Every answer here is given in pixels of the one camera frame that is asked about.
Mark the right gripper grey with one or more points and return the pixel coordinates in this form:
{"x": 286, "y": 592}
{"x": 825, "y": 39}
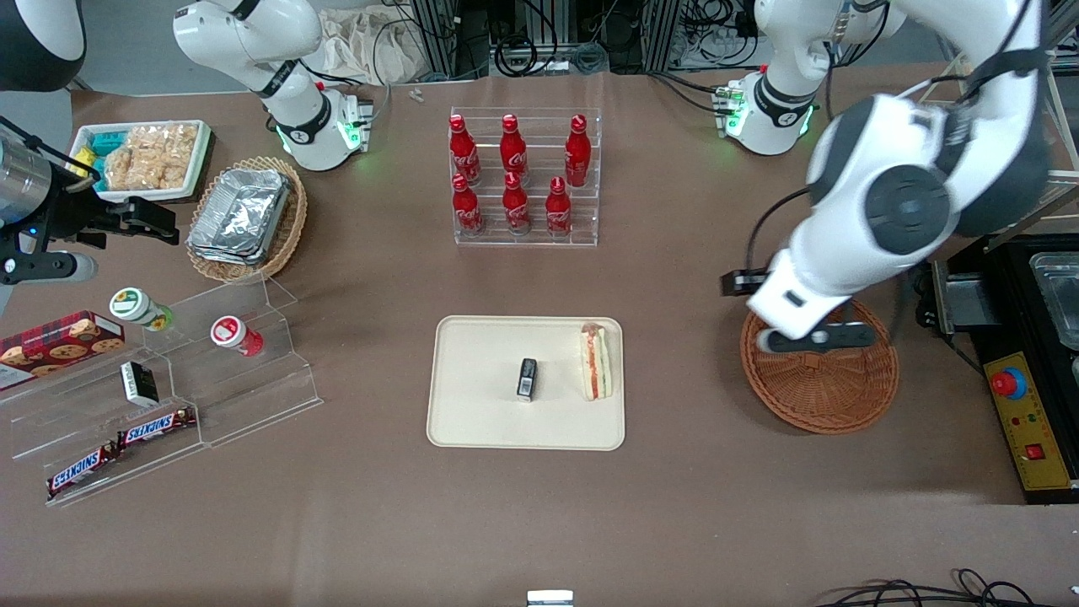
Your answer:
{"x": 69, "y": 212}

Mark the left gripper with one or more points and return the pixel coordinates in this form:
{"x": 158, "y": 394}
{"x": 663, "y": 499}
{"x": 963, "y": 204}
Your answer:
{"x": 743, "y": 282}

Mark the triangular sandwich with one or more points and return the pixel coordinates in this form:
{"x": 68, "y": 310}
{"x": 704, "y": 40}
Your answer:
{"x": 596, "y": 362}

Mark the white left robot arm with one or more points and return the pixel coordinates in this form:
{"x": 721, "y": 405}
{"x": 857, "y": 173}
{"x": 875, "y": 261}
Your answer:
{"x": 843, "y": 160}

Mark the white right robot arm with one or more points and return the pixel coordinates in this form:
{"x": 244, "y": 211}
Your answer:
{"x": 295, "y": 126}

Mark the round brown wicker basket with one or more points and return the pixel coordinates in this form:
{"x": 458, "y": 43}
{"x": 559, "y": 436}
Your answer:
{"x": 818, "y": 396}

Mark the oval light wicker basket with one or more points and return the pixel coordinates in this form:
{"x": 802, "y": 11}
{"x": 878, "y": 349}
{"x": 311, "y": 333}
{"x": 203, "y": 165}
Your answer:
{"x": 293, "y": 228}

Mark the cream plastic tray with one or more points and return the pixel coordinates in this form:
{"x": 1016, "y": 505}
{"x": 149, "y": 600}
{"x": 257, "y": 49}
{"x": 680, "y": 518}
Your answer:
{"x": 480, "y": 388}

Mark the clear rice cracker pack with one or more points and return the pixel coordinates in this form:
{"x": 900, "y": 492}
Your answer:
{"x": 120, "y": 169}
{"x": 150, "y": 156}
{"x": 181, "y": 152}

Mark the yellow snack packet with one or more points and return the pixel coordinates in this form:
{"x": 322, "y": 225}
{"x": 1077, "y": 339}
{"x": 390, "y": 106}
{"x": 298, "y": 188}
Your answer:
{"x": 82, "y": 160}

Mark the green sunflower cup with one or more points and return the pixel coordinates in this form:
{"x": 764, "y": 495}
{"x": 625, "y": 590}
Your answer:
{"x": 131, "y": 303}

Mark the teal snack packet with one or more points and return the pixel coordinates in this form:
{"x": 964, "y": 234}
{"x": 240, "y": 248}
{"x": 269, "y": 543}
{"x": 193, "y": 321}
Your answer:
{"x": 105, "y": 142}

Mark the white rectangular snack bin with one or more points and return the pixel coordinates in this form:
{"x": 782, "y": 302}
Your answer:
{"x": 152, "y": 123}

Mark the red plaid cookie box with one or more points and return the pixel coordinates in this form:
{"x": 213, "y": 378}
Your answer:
{"x": 59, "y": 346}

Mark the stacked aluminium foil trays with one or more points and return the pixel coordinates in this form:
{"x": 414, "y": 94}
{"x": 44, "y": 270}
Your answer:
{"x": 240, "y": 215}

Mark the red lidded cup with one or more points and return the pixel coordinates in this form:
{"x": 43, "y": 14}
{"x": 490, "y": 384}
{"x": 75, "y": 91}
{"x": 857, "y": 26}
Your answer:
{"x": 229, "y": 330}

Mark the small black box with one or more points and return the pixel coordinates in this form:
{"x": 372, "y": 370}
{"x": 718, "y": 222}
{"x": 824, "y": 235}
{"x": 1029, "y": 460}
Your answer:
{"x": 527, "y": 378}
{"x": 139, "y": 384}

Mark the red cola bottle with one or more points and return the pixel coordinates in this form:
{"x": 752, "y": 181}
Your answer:
{"x": 558, "y": 211}
{"x": 516, "y": 206}
{"x": 577, "y": 152}
{"x": 462, "y": 152}
{"x": 466, "y": 209}
{"x": 512, "y": 150}

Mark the Snickers chocolate bar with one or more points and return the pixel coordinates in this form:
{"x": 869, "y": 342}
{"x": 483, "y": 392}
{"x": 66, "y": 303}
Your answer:
{"x": 156, "y": 427}
{"x": 83, "y": 470}

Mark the grey metal box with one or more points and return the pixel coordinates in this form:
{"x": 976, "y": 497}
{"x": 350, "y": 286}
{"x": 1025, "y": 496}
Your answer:
{"x": 961, "y": 303}

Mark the clear acrylic stepped shelf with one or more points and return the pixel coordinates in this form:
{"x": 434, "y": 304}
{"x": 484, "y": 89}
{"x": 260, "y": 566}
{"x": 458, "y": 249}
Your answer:
{"x": 253, "y": 396}

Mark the clear acrylic bottle rack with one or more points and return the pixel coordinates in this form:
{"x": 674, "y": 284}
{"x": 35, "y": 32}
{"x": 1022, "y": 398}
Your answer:
{"x": 539, "y": 135}

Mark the black appliance housing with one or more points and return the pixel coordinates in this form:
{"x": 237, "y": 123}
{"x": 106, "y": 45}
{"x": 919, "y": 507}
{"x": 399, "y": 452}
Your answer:
{"x": 1003, "y": 287}

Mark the steel pan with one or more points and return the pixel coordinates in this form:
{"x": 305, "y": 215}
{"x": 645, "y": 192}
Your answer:
{"x": 1058, "y": 295}

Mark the white cloth bag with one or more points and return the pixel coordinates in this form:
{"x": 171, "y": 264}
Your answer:
{"x": 371, "y": 51}

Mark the yellow emergency stop panel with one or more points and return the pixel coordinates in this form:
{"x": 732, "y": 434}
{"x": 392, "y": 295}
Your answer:
{"x": 1037, "y": 421}

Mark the white device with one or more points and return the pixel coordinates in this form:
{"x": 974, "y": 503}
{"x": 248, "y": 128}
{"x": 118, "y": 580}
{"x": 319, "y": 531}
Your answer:
{"x": 550, "y": 599}

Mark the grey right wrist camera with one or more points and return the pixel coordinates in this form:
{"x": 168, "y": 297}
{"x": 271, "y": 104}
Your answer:
{"x": 50, "y": 267}

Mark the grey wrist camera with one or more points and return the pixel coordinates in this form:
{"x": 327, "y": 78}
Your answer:
{"x": 50, "y": 267}
{"x": 834, "y": 339}

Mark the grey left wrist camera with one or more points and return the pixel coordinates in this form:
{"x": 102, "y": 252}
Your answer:
{"x": 834, "y": 339}

